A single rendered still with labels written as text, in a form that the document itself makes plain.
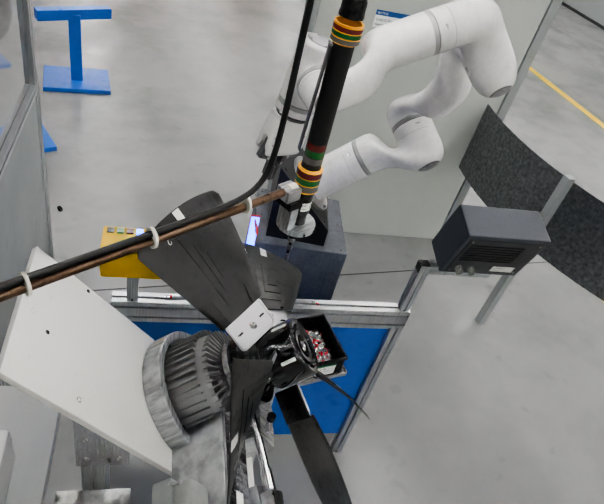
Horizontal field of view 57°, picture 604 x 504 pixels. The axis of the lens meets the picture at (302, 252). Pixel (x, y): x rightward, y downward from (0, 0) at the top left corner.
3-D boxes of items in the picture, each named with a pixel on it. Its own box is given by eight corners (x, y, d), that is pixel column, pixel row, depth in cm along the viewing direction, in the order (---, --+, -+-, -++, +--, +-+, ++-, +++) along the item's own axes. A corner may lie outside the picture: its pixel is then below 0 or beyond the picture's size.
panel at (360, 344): (123, 437, 204) (126, 316, 162) (124, 436, 204) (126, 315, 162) (338, 433, 224) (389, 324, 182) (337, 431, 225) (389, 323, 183)
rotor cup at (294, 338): (272, 416, 112) (330, 392, 109) (233, 383, 102) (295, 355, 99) (264, 357, 122) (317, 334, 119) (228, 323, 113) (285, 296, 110)
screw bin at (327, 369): (271, 389, 150) (276, 373, 146) (251, 341, 161) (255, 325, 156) (342, 373, 159) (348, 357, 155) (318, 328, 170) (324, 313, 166)
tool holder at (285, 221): (286, 246, 96) (298, 201, 90) (259, 223, 99) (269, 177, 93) (322, 230, 102) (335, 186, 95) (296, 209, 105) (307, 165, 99)
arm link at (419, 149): (360, 145, 180) (429, 109, 172) (381, 197, 176) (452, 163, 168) (347, 136, 169) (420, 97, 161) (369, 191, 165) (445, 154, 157)
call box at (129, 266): (99, 281, 145) (99, 250, 138) (104, 254, 152) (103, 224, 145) (163, 283, 149) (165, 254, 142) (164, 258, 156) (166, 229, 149)
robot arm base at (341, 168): (292, 146, 180) (342, 118, 173) (321, 181, 193) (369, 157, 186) (296, 186, 167) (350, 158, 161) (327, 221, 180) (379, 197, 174)
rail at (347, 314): (110, 320, 159) (110, 301, 154) (112, 310, 162) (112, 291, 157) (402, 329, 182) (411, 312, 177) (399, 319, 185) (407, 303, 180)
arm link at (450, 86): (395, 159, 170) (375, 112, 173) (429, 150, 173) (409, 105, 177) (479, 59, 123) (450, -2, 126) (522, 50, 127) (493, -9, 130)
